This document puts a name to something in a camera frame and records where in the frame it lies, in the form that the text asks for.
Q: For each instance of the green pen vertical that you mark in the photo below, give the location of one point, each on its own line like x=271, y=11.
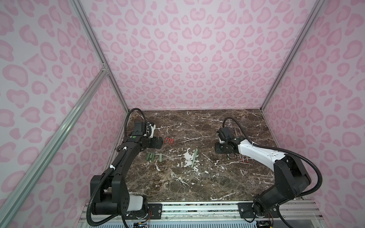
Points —
x=194, y=157

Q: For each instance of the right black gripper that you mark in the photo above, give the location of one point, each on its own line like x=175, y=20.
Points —
x=217, y=150

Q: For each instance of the diagonal aluminium frame bar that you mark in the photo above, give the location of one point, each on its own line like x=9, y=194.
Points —
x=16, y=199

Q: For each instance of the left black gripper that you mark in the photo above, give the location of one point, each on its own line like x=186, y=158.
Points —
x=154, y=144

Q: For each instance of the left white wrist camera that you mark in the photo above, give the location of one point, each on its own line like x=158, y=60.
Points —
x=150, y=128

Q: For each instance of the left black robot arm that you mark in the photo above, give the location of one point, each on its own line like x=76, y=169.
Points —
x=109, y=195

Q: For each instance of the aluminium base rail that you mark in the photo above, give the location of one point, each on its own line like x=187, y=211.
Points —
x=228, y=214

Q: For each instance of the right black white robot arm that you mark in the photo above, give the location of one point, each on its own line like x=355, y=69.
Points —
x=290, y=175

